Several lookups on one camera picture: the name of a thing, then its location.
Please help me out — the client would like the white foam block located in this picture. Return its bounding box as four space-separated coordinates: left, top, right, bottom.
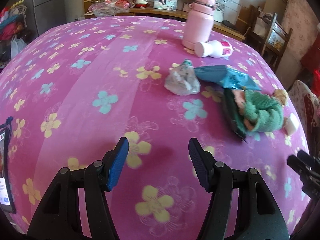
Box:
284 113 300 136

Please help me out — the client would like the wooden sideboard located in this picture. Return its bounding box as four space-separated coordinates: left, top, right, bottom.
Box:
85 6 247 42

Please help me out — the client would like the wooden chair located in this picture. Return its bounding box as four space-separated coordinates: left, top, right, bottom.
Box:
245 6 293 72

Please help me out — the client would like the floral covered sofa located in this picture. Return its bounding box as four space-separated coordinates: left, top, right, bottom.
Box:
289 80 319 157

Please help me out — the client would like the white photo bag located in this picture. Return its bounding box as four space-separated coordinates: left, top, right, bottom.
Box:
213 0 225 23

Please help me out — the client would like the grey refrigerator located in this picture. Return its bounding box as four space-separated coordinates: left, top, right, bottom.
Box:
11 0 67 38

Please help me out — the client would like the teal plastic wrapper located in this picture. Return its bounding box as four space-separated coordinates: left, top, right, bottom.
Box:
194 65 261 91

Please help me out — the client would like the framed couple photo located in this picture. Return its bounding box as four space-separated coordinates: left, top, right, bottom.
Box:
153 0 178 11

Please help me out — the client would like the crumpled clear plastic wrapper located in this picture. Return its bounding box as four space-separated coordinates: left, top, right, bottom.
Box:
164 59 201 96

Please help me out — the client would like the white bottle pink label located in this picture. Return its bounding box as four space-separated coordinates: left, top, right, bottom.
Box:
194 40 233 59

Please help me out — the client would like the pink floral tablecloth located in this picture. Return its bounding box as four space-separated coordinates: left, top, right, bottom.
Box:
1 17 309 239

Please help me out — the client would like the phone on left gripper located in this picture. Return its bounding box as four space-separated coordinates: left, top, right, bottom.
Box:
0 116 16 213

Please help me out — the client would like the crumpled brown paper ball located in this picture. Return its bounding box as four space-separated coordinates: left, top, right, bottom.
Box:
272 89 289 105

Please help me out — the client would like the pink thermos bottle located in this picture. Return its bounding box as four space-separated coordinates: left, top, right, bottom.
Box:
182 0 215 50

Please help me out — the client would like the green knitted cloth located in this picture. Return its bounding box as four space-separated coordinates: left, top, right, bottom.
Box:
222 88 284 140

